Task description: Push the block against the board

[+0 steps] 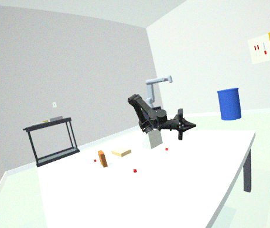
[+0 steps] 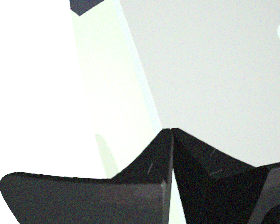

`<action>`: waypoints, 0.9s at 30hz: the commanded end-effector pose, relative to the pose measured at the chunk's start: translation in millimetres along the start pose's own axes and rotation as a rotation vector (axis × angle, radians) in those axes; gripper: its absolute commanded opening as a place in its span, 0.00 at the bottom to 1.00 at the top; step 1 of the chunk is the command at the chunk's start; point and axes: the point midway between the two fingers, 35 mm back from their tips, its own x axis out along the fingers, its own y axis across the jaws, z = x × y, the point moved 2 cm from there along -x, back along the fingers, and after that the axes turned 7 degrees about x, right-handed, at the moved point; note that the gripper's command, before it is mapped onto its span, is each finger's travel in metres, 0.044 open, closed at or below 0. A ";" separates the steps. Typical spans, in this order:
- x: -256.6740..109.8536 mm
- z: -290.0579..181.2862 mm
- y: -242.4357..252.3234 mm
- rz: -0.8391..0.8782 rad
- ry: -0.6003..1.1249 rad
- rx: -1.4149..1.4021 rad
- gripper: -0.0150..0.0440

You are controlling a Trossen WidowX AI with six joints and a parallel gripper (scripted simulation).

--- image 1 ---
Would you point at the orange square block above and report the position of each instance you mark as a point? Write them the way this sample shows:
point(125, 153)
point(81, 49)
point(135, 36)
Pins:
point(102, 158)

